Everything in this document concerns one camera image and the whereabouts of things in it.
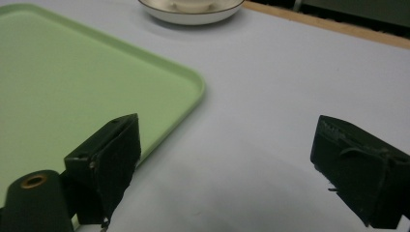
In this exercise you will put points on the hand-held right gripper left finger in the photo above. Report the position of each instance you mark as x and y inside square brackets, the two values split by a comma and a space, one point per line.
[106, 167]

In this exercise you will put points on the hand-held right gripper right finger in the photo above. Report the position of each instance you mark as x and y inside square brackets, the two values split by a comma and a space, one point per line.
[354, 170]

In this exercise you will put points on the light green plastic tray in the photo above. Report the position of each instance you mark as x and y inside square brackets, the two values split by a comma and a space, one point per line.
[71, 90]

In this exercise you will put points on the white bowl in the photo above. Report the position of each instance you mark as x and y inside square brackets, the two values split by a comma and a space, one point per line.
[206, 16]

